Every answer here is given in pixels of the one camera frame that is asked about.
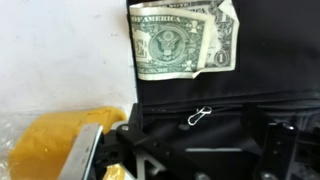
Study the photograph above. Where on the yellow sponge in plastic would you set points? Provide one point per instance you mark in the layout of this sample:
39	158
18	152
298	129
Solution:
50	140

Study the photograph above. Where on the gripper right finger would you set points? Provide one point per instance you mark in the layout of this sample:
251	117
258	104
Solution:
276	150

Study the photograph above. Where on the black zip jumper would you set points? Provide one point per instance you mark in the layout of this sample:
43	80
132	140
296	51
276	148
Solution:
276	50

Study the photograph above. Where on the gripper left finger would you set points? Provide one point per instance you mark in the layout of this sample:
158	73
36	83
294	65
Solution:
83	150

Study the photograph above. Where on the silver zipper pull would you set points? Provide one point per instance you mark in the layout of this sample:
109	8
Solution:
199	115

